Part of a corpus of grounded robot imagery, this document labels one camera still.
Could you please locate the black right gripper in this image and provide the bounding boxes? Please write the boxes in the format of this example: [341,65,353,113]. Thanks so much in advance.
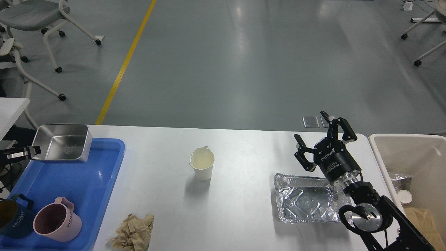
[294,111,361,185]

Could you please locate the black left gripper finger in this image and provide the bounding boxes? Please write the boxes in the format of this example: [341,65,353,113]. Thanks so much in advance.
[0,146,41,161]

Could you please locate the stainless steel rectangular tray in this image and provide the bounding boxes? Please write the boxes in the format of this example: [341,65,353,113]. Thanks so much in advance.
[32,124,92,163]

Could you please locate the dark blue mug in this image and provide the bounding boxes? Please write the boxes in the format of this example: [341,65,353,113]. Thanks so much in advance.
[0,194,36,239]

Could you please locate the pink ribbed mug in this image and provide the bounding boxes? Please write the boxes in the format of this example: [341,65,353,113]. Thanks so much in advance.
[32,197,83,242]

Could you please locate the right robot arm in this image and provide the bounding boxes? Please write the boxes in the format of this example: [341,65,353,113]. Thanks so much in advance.
[294,111,434,251]

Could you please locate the right metal floor plate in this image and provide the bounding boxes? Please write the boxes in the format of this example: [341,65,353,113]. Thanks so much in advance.
[321,115,336,128]

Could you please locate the metal floor plate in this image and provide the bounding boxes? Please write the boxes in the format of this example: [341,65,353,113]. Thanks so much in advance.
[321,115,336,128]
[302,116,320,128]

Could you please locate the left metal floor plate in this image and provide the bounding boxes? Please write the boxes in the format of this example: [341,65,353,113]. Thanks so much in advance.
[302,116,320,128]

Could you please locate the small white side table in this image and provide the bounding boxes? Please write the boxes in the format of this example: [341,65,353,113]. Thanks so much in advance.
[0,97,30,139]

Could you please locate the aluminium foil container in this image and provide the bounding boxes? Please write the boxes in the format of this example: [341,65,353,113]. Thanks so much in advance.
[274,173,352,224]

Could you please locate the blue plastic tray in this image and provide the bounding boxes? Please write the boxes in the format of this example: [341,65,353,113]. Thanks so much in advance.
[0,138,125,251]

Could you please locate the crumpled foil in bin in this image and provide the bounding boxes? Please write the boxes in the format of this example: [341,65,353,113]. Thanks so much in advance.
[389,171,413,193]

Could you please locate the small white cup in bin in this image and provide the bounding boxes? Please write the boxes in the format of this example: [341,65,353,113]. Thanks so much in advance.
[397,189,413,205]

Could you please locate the beige plastic waste bin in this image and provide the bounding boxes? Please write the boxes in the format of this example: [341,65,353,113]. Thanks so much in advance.
[369,134,446,250]

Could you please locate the white paper cup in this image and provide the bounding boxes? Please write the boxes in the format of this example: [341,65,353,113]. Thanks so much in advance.
[189,146,215,181]

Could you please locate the brown paper bag in bin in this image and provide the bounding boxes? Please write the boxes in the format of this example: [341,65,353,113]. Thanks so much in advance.
[403,206,446,251]

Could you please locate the grey office chair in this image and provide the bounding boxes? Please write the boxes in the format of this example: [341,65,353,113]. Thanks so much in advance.
[0,0,102,73]

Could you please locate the crumpled brown paper napkin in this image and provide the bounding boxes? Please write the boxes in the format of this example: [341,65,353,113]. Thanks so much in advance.
[108,214,155,251]

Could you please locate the white chair base right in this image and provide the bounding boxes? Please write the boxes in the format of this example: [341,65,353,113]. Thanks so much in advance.
[401,0,446,67]

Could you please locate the white chair frame left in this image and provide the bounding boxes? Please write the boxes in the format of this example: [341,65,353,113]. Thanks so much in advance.
[0,37,67,131]

